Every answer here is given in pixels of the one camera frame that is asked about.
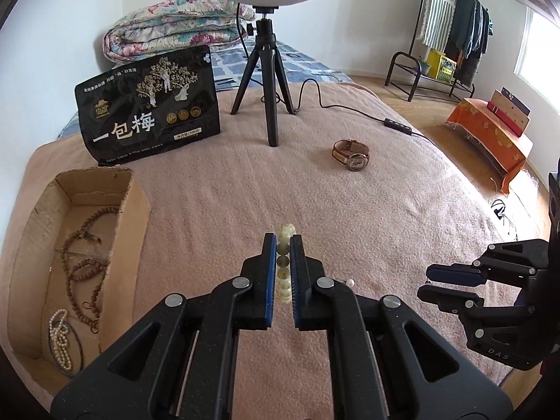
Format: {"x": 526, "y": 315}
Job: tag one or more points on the small green container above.
{"x": 423, "y": 66}

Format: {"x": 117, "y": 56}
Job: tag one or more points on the cardboard box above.
{"x": 127, "y": 236}

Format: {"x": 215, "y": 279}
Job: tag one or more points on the black printed snack bag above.
{"x": 144, "y": 109}

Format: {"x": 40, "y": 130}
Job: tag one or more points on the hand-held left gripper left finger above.
{"x": 270, "y": 280}

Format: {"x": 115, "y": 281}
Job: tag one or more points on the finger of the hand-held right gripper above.
{"x": 442, "y": 296}
{"x": 450, "y": 274}

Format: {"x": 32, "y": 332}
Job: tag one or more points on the cream gift box navy lid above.
{"x": 509, "y": 116}

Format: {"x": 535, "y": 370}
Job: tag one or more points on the blue denim hanging garment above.
{"x": 481, "y": 30}

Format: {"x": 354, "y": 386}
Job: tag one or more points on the yellow box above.
{"x": 442, "y": 65}

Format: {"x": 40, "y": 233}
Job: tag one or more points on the black bangle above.
{"x": 81, "y": 350}

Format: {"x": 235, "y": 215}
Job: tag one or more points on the window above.
{"x": 542, "y": 48}

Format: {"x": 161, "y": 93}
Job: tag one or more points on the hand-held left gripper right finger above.
{"x": 295, "y": 288}

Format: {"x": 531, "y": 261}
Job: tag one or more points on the black mini tripod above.
{"x": 269, "y": 74}

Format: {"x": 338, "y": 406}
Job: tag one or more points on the dark green hanging garment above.
{"x": 461, "y": 26}

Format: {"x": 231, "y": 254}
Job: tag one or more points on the brown wooden bead strand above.
{"x": 90, "y": 238}

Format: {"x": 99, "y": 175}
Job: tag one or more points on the striped hanging cloth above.
{"x": 437, "y": 13}

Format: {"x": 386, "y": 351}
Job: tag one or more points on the orange cloth covered table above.
{"x": 494, "y": 140}

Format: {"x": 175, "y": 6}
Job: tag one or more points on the black metal clothes rack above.
{"x": 401, "y": 52}

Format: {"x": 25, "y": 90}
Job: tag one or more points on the folded floral quilt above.
{"x": 175, "y": 22}

